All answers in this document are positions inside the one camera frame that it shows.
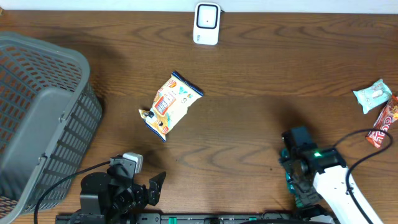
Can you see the red orange snack bar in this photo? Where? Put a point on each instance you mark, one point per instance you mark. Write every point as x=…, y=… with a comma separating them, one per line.
x=387, y=116

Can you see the grey plastic basket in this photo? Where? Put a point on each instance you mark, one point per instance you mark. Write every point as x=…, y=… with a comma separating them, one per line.
x=49, y=117

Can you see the teal mouthwash bottle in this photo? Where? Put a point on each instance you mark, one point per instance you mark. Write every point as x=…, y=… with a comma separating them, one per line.
x=293, y=185

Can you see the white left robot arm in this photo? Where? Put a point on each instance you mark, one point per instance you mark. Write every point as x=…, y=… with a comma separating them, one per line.
x=108, y=197

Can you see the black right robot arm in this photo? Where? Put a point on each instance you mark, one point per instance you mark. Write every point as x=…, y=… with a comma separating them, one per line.
x=314, y=174

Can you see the yellow snack bag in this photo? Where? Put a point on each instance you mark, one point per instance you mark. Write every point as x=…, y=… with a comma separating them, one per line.
x=170, y=104

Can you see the white barcode scanner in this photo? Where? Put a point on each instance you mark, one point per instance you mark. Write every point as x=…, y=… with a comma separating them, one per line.
x=206, y=26

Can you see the light teal wipes packet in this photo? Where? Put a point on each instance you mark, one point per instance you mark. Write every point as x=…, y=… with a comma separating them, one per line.
x=373, y=96

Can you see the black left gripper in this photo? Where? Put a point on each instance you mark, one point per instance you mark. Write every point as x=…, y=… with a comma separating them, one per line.
x=155, y=184

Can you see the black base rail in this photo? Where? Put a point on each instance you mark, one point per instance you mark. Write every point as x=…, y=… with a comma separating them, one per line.
x=157, y=218

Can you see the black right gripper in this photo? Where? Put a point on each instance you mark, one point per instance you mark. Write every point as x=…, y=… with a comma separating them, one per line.
x=308, y=195

